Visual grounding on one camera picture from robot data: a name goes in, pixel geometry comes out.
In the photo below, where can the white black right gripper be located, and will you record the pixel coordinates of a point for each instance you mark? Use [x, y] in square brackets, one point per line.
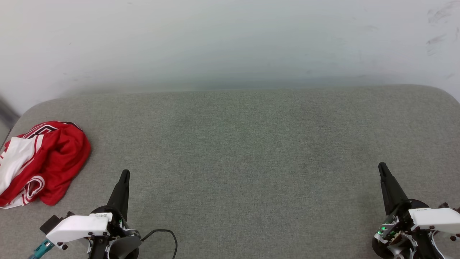
[431, 219]

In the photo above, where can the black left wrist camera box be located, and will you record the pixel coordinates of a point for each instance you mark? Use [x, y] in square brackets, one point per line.
[51, 223]

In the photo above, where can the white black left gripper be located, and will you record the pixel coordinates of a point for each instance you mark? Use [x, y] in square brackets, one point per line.
[81, 226]

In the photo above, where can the grey fabric sofa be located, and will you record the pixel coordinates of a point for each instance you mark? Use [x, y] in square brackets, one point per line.
[237, 151]

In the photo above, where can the red white basketball jersey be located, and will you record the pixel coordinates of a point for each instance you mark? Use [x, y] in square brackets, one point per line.
[61, 158]

